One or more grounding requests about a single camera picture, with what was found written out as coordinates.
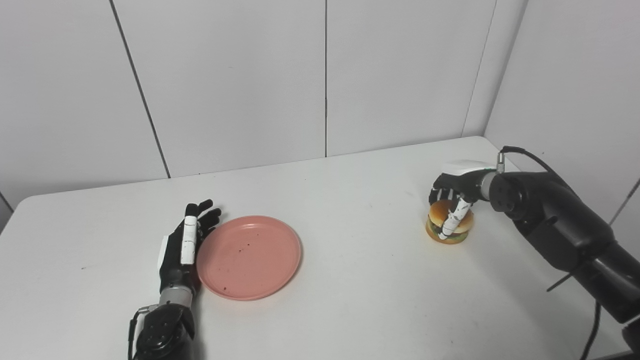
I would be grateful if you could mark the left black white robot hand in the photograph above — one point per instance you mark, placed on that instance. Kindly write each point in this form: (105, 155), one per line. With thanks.
(175, 260)

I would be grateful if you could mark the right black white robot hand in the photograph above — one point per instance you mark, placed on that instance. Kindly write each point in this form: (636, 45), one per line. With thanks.
(465, 175)

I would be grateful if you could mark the toy hamburger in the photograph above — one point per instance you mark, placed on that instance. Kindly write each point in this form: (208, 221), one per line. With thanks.
(436, 216)

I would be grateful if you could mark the pink round plate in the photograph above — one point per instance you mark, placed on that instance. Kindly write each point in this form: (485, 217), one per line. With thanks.
(250, 260)

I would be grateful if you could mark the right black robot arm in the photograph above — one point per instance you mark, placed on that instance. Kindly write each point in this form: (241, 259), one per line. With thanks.
(560, 220)

